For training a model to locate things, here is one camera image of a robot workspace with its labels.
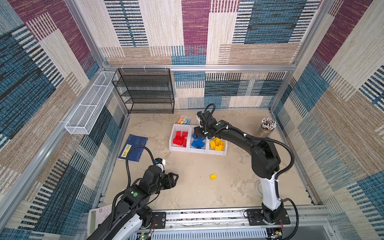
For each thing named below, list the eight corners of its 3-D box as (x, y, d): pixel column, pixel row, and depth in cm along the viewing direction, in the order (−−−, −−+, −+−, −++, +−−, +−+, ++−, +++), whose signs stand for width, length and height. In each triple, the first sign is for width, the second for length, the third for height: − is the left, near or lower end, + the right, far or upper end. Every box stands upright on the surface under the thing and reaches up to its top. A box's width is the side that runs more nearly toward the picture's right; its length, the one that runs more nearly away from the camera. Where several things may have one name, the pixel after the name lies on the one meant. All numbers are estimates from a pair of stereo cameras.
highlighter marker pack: (177, 123, 115) (177, 121, 113) (180, 116, 120) (180, 114, 118) (189, 125, 113) (189, 124, 112) (192, 118, 118) (192, 116, 116)
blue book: (119, 159, 97) (117, 157, 95) (131, 136, 109) (129, 134, 106) (138, 162, 96) (136, 160, 94) (148, 139, 107) (147, 136, 105)
